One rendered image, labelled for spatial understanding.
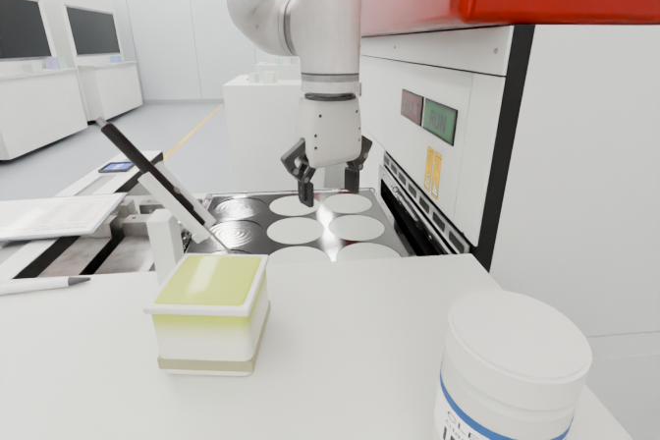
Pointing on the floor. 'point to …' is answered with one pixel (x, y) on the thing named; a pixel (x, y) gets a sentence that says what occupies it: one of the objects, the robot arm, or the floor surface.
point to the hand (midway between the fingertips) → (330, 192)
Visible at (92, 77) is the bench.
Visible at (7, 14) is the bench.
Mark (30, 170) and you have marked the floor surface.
